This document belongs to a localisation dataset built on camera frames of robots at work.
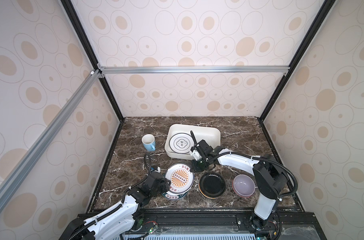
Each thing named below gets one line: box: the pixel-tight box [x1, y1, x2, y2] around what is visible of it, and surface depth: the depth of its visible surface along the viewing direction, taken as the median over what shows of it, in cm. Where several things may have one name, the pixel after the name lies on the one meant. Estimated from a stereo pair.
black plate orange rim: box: [198, 172, 226, 199], surface depth 85 cm
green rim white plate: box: [162, 187, 191, 200], surface depth 83 cm
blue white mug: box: [141, 134, 156, 152], surface depth 97 cm
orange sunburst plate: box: [165, 163, 195, 194], surface depth 87 cm
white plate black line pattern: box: [169, 132, 195, 154], surface depth 105 cm
